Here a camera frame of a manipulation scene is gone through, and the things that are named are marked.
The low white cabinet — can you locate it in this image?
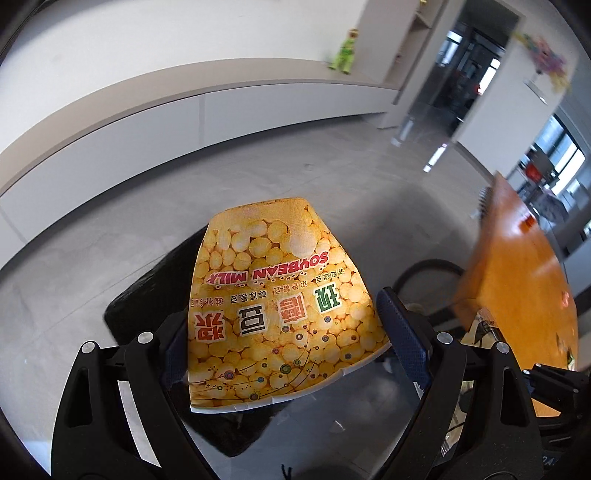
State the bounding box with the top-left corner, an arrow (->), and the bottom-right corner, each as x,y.
0,69 -> 400,273

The black office chair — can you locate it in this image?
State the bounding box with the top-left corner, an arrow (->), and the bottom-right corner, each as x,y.
394,259 -> 467,320

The green plush toy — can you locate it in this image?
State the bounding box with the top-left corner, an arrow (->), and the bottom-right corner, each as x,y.
329,28 -> 362,73

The yellow printed paper cup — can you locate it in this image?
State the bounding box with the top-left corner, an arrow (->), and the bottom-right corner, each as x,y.
187,197 -> 392,414

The black trash bag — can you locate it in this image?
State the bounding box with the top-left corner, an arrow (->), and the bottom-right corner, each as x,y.
104,226 -> 296,457

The beige wall shelf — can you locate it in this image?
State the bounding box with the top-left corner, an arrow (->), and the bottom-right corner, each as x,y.
376,0 -> 446,130

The red chair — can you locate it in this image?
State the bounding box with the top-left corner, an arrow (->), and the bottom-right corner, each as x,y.
522,154 -> 555,186

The black ribbed chair back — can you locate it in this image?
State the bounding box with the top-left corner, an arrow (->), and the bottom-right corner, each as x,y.
475,185 -> 493,219

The orange wooden table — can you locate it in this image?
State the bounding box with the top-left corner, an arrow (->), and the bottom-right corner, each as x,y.
450,171 -> 581,418

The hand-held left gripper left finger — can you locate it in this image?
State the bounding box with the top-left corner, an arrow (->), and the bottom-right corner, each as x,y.
50,312 -> 218,480

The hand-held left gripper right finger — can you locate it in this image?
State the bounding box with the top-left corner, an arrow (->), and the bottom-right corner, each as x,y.
376,286 -> 542,480

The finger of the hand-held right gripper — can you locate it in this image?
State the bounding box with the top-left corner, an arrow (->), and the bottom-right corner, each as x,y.
522,364 -> 591,422

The colourful wall decoration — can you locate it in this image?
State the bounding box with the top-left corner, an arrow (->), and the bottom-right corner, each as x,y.
512,31 -> 571,99

